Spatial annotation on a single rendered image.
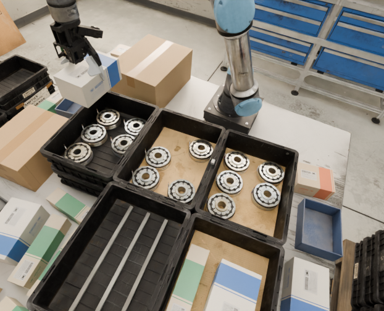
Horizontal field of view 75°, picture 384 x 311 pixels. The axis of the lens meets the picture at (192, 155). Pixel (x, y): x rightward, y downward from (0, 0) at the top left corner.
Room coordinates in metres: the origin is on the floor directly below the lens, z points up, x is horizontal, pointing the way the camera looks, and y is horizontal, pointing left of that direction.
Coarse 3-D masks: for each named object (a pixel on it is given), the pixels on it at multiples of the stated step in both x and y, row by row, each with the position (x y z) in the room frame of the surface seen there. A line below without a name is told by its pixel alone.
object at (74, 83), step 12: (84, 60) 0.78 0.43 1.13; (108, 60) 0.80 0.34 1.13; (60, 72) 0.70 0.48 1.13; (72, 72) 0.71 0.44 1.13; (84, 72) 0.72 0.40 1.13; (108, 72) 0.76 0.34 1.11; (120, 72) 0.82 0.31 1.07; (60, 84) 0.67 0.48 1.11; (72, 84) 0.65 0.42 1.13; (84, 84) 0.66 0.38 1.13; (96, 84) 0.70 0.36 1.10; (108, 84) 0.75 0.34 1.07; (72, 96) 0.66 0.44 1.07; (84, 96) 0.64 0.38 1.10; (96, 96) 0.68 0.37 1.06
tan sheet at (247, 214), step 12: (252, 156) 0.68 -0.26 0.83; (252, 168) 0.61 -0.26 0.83; (252, 180) 0.56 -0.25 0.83; (216, 192) 0.48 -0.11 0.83; (240, 192) 0.50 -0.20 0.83; (240, 204) 0.44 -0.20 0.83; (252, 204) 0.45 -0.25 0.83; (240, 216) 0.40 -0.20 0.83; (252, 216) 0.40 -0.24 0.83; (264, 216) 0.41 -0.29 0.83; (276, 216) 0.41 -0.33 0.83; (252, 228) 0.35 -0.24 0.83; (264, 228) 0.36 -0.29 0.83
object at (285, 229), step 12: (228, 132) 0.71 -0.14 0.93; (240, 132) 0.72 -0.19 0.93; (276, 144) 0.67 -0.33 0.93; (216, 156) 0.58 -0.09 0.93; (204, 192) 0.42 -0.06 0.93; (288, 204) 0.41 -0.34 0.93; (216, 216) 0.34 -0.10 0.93; (288, 216) 0.37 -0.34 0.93; (240, 228) 0.31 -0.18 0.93; (276, 240) 0.28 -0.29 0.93
